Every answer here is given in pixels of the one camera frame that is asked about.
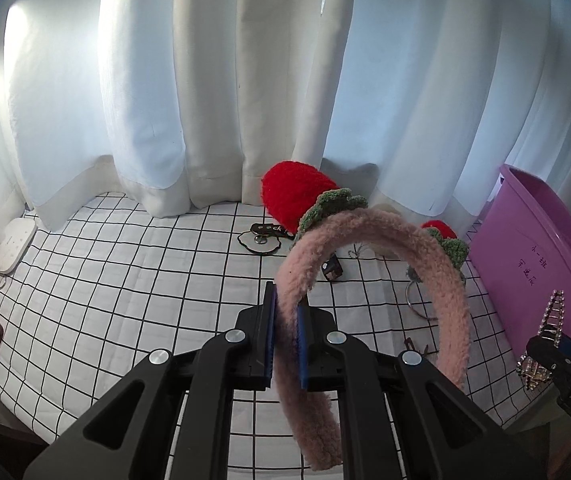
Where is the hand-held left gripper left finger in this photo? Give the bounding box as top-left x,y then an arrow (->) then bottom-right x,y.
23,282 -> 279,480

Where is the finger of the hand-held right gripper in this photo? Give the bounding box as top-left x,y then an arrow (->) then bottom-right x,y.
525,334 -> 571,367

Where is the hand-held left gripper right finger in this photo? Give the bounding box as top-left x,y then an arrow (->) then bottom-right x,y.
295,304 -> 552,480

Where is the rhinestone hair clip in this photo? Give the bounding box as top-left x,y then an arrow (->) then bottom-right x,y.
515,289 -> 569,392

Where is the pink fuzzy strawberry headband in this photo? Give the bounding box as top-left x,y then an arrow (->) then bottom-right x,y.
260,160 -> 471,473

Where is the small black square clip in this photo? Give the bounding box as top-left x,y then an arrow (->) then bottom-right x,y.
322,256 -> 345,282

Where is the purple plastic storage box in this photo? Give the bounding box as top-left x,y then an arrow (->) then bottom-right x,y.
468,162 -> 571,403

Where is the black and white checked cloth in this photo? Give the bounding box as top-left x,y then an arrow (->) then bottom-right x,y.
0,191 -> 559,480

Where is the white curtain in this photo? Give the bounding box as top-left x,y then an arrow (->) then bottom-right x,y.
0,0 -> 571,233

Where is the white flat electronic device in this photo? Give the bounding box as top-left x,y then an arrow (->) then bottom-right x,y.
0,217 -> 37,276

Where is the black flower keychain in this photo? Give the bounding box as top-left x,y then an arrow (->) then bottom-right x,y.
238,222 -> 287,257

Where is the metal ring bracelet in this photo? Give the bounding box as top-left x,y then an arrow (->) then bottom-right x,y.
404,280 -> 440,322

